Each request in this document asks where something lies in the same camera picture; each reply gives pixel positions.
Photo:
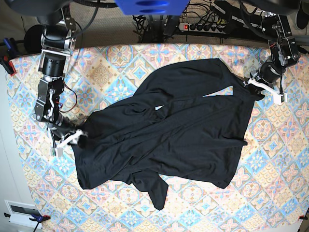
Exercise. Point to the patterned tablecloth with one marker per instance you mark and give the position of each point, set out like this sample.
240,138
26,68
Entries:
269,190

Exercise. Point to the black t-shirt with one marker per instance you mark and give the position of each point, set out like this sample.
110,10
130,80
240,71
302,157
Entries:
187,119

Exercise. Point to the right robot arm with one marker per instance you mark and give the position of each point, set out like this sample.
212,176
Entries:
58,42

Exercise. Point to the white camera bracket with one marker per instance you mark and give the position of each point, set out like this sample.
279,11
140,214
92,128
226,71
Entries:
256,84
58,144

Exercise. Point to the white wall panel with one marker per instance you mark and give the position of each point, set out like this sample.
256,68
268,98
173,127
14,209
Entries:
21,212

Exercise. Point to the blue orange clamp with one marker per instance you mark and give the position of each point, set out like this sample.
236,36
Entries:
38,218
5,61

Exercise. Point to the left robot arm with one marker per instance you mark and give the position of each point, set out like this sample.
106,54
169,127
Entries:
276,30

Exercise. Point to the blue mount plate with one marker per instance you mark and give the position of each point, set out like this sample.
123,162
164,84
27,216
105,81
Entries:
152,7

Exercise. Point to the black round stool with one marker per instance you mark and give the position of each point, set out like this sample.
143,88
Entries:
32,39

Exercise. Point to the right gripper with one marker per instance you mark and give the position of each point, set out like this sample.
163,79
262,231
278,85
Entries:
62,127

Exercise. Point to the blue orange clamp left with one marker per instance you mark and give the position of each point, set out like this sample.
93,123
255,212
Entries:
5,61

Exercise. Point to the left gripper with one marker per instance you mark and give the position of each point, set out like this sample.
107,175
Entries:
269,72

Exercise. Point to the white power strip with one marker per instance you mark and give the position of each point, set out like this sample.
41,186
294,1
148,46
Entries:
211,28

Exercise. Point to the blue orange clamp bottom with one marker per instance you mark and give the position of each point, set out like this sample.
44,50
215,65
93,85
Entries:
38,218

